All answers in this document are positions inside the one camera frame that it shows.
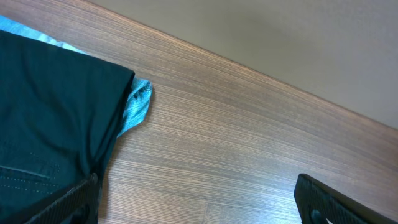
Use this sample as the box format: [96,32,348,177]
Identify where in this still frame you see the folded light blue garment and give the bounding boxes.
[1,16,152,137]

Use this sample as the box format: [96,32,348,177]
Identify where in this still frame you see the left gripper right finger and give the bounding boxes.
[294,174,397,224]

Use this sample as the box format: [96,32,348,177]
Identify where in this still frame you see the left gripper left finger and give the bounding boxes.
[1,173,101,224]

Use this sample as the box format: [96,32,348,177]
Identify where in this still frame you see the black shorts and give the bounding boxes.
[1,32,134,218]

